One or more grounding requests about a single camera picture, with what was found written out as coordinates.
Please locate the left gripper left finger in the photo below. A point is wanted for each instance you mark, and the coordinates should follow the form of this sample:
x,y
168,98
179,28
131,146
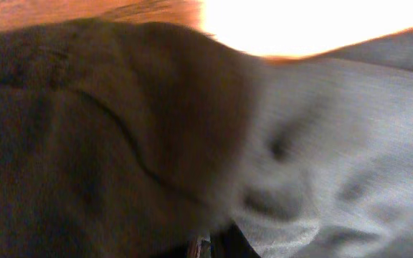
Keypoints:
x,y
194,248

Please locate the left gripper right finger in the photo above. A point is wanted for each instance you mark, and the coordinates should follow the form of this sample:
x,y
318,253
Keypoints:
x,y
231,243

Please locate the black t-shirt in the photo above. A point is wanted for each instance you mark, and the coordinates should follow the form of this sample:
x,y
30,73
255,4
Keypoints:
x,y
131,140

